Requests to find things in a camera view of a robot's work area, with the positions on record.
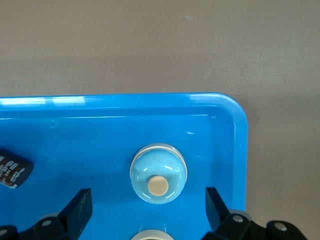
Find light blue call bell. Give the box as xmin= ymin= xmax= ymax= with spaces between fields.
xmin=129 ymin=142 xmax=188 ymax=205

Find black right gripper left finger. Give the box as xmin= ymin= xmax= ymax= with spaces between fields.
xmin=0 ymin=188 xmax=93 ymax=240

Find blue plastic tray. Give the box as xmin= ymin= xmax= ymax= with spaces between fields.
xmin=0 ymin=92 xmax=249 ymax=240

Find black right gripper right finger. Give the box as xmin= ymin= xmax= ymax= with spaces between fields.
xmin=199 ymin=186 xmax=305 ymax=240

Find brown table cover mat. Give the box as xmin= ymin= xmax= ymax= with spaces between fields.
xmin=0 ymin=0 xmax=320 ymax=240

